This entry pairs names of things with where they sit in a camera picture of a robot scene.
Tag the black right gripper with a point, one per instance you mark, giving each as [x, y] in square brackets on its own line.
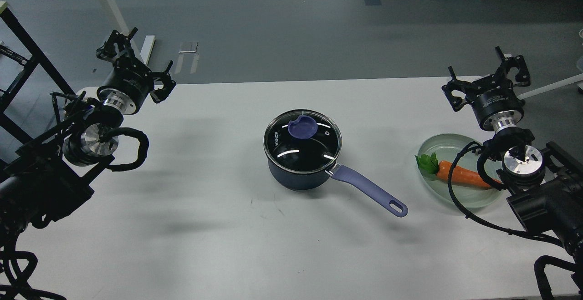
[494, 103]

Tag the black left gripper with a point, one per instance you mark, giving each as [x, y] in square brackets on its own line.
[131, 83]

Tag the glass lid with purple knob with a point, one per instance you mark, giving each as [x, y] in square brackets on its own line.
[302, 141]

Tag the blue saucepan with purple handle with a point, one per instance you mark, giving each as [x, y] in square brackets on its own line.
[344, 174]

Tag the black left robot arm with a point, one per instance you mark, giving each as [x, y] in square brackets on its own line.
[52, 174]

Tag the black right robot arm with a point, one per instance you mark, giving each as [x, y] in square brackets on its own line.
[545, 185]

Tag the orange toy carrot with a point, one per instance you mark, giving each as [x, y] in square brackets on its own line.
[434, 169]

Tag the black metal rack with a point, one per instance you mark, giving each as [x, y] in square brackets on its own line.
[38, 59]

